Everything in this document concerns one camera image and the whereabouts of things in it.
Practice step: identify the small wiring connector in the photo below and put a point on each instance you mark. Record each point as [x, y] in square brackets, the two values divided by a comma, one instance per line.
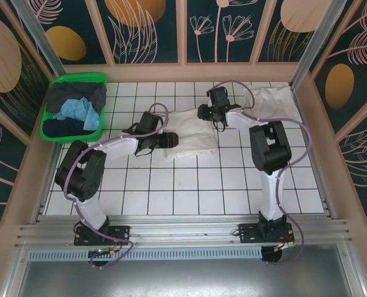
[110, 252]
[279, 247]

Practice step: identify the dark grey t-shirt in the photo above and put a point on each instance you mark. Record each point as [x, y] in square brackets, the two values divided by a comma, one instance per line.
[65, 92]

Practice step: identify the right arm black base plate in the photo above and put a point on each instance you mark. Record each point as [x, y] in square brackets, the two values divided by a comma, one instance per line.
[248, 233]

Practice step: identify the light blue t-shirt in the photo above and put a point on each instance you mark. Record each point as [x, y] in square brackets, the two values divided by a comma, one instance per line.
[87, 114]

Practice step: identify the folded plain white t-shirt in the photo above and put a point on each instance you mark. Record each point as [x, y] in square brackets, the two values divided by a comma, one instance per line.
[276, 99]

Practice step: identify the aluminium mounting rail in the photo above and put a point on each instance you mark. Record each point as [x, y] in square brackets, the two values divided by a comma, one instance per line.
[186, 226]

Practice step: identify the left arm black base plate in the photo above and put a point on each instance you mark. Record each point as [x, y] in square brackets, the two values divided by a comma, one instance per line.
[121, 232]

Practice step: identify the navy blue t-shirt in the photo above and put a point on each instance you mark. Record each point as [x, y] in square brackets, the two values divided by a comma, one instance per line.
[62, 128]

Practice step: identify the aluminium frame post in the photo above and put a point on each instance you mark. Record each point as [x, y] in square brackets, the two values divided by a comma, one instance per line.
[321, 46]
[44, 46]

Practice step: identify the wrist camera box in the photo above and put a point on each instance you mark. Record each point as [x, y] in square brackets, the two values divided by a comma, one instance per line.
[149, 121]
[218, 96]

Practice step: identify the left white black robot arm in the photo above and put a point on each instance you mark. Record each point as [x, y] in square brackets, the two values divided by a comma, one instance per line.
[115, 145]

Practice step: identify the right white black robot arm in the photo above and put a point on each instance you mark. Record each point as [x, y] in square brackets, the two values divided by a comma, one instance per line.
[271, 191]

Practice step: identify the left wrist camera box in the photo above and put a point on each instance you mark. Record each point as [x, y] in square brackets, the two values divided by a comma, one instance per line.
[149, 121]

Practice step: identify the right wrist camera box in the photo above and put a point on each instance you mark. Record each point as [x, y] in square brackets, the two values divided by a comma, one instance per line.
[218, 96]

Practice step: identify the white robot print t-shirt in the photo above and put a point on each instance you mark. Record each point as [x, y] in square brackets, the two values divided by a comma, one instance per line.
[192, 133]

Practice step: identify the grey metal sheet panel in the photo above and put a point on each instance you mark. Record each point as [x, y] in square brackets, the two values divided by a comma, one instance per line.
[183, 278]

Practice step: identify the green plastic laundry basket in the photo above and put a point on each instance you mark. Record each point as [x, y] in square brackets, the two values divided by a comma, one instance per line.
[78, 78]

